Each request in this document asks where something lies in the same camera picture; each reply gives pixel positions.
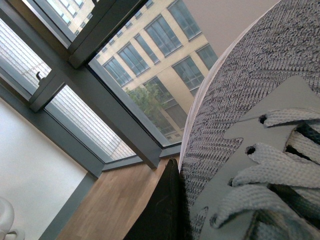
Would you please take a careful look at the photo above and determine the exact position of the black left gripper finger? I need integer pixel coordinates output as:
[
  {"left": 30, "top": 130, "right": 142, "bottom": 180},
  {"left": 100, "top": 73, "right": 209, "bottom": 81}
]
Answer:
[{"left": 124, "top": 158, "right": 182, "bottom": 240}]

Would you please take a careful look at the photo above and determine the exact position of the grey knit sneaker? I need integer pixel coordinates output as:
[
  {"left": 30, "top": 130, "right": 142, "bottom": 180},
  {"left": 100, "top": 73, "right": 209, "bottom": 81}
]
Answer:
[{"left": 179, "top": 0, "right": 320, "bottom": 240}]

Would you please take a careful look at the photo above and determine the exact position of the white round object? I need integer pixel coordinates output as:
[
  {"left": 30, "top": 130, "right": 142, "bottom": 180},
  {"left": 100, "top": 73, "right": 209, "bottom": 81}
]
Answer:
[{"left": 0, "top": 197, "right": 25, "bottom": 240}]

